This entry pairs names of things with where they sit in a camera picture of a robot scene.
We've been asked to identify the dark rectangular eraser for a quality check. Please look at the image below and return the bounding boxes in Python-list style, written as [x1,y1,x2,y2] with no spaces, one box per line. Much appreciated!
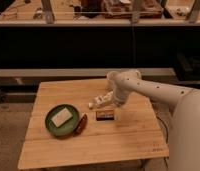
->
[96,110,114,121]

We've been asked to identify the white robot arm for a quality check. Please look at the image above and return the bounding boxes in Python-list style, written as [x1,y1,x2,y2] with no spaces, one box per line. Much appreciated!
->
[107,70,200,171]

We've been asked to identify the wooden table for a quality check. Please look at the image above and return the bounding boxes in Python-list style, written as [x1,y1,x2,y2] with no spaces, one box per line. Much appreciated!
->
[18,79,169,170]

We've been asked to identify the green round plate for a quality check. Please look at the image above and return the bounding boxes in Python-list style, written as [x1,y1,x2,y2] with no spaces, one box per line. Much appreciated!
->
[45,104,80,137]

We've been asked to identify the white rectangular sponge block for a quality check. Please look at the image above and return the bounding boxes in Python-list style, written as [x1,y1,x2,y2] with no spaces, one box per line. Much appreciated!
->
[51,108,73,127]

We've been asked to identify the wooden tray with clutter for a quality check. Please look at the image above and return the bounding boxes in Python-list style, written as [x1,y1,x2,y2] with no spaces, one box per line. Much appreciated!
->
[101,0,163,18]

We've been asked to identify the long wooden bench shelf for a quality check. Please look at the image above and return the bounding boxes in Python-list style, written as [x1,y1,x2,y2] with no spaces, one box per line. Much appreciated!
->
[0,68,175,77]

